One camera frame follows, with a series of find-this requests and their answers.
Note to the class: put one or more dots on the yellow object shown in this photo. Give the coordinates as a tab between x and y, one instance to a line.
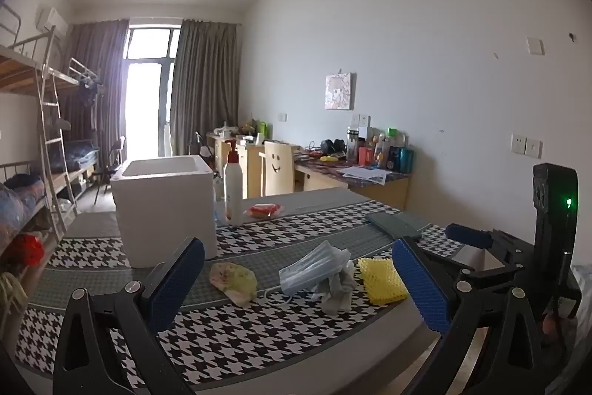
329	159

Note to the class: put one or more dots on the printed papers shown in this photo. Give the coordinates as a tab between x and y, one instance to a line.
367	174

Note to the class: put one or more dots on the blue plaid quilt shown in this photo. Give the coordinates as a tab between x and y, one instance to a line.
16	205

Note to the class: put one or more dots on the brown curtain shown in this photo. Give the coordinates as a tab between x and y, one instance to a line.
97	62
203	85

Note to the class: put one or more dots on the white foam box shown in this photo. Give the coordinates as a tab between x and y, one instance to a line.
162	210

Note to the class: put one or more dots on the white bottle red pump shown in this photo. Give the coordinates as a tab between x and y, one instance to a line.
232	191

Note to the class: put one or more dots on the black folding chair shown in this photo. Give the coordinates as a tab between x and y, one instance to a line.
108	168

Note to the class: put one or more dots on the double wall socket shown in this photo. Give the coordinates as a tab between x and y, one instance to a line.
526	145
360	120

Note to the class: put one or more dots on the plain wooden desk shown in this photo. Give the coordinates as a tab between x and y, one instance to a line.
252	168

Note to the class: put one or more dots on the grey cloth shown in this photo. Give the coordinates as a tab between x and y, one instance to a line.
337	291

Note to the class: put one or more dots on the white air conditioner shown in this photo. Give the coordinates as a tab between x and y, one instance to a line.
52	20

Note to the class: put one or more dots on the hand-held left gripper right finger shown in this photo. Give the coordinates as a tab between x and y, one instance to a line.
421	284

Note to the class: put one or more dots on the row of bottles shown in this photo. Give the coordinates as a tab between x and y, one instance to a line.
384	152

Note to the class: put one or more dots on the metal bed ladder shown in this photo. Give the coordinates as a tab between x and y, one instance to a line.
48	136

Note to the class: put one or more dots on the houndstooth table cloth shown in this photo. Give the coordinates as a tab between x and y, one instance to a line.
231	339

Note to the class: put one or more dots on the blue mattress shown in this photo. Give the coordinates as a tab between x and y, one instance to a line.
76	154

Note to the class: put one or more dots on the wooden desk patterned top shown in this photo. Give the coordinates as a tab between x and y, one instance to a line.
370	193

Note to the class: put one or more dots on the hanging dark clothes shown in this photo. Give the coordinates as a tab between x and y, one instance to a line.
90	94

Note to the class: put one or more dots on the wooden chair smiley face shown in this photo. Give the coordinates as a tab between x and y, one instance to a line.
277	166

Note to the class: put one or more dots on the wall poster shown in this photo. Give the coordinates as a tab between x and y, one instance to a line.
340	92

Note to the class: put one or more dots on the metal bunk bed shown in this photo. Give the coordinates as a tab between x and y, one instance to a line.
18	71

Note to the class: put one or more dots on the glass balcony door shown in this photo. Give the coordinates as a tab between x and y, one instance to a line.
145	99

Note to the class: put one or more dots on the yellow mesh cloth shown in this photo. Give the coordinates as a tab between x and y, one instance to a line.
379	284

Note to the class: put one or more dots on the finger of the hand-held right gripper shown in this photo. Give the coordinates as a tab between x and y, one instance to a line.
444	258
467	235

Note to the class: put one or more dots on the yellow-green rag bundle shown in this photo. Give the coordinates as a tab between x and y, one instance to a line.
11	291

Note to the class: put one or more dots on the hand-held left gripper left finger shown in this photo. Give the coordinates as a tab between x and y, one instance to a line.
173	284

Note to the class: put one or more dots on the blue face mask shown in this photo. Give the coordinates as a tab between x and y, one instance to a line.
310	270

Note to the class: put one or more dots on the red bag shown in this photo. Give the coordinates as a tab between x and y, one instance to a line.
27	249

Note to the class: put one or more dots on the red snack packet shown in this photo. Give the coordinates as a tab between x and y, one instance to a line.
263	211

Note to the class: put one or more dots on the black headphones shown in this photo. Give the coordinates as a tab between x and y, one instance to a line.
333	146

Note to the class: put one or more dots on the dark green folded cloth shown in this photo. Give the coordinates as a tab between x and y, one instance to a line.
393	224

